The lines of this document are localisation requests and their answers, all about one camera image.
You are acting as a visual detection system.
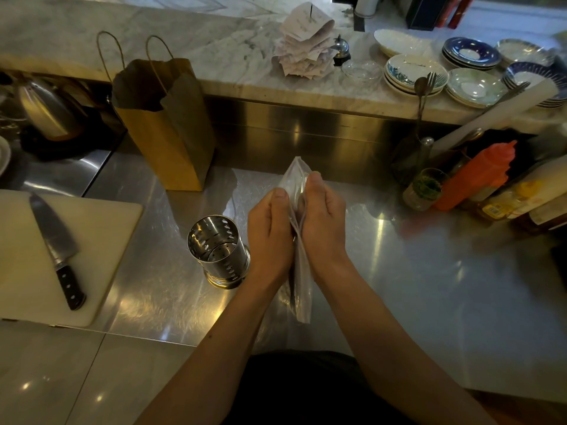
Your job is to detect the steel kettle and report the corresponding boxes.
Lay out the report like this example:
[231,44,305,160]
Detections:
[16,76,89,143]

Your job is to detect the person's left forearm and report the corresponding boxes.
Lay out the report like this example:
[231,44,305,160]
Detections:
[133,277,286,425]

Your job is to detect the small steel call bell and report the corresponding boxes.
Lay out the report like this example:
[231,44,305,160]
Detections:
[332,34,352,67]

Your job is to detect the orange squeeze bottle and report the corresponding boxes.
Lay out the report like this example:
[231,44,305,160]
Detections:
[433,140,518,212]

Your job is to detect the stack of leaf print plates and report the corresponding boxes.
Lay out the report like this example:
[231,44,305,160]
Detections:
[384,54,450,97]

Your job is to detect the black handled chef knife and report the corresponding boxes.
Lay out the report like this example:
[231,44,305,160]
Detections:
[29,193,87,311]

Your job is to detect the glass jar with green contents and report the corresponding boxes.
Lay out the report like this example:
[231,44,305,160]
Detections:
[402,167,448,212]

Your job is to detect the stack of blue rimmed saucers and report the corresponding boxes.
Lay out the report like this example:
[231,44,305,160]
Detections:
[441,36,503,71]

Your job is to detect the white oval plate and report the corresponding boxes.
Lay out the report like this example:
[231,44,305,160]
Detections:
[373,28,432,58]

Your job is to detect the stack of paper receipts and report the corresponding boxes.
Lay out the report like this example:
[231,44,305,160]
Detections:
[272,1,339,80]

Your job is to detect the white cutting board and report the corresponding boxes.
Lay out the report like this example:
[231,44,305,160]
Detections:
[0,189,144,328]

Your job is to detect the person's black apron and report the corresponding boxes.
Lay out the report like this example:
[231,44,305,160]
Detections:
[221,350,417,425]

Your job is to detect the steel fork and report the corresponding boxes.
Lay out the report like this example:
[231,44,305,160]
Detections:
[485,81,531,112]
[416,72,438,129]

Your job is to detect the yellow label sauce bottle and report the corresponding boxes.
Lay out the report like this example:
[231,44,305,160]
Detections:
[476,156,567,223]

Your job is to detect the pale green saucer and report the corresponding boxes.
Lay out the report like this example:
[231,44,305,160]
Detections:
[446,67,508,109]

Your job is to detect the white paper roll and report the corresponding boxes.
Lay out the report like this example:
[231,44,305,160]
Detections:
[430,78,560,159]

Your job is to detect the white cup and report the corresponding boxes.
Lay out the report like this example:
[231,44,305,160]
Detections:
[354,0,382,19]

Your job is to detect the stack of blue patterned plates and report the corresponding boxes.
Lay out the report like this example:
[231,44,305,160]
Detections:
[503,62,567,109]

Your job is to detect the clear plastic bag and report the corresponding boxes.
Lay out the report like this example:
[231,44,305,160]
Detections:
[276,156,315,325]

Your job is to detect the person's left hand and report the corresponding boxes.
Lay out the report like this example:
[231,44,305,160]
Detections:
[246,187,296,286]

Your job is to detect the brown paper bag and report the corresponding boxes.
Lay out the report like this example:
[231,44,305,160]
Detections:
[96,31,217,192]

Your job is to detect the steel spoon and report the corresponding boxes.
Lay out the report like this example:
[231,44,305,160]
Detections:
[413,76,429,140]

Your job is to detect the person's right forearm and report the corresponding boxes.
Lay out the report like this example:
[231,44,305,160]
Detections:
[314,256,498,425]

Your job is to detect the black box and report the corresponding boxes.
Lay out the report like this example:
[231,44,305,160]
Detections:
[405,0,449,32]

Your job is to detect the dark sauce bottle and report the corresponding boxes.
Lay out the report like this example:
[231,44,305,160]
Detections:
[514,194,567,233]

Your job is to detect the clear glass dish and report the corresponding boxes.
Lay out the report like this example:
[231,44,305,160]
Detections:
[340,59,383,86]

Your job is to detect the person's right hand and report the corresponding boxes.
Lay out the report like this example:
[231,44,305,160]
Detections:
[297,171,356,285]

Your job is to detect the grey patterned plate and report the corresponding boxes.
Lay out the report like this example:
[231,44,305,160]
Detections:
[495,38,556,68]

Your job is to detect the perforated steel utensil holder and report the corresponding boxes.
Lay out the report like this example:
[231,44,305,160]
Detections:
[186,214,251,290]

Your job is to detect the red books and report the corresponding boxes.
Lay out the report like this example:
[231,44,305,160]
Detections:
[435,0,476,30]

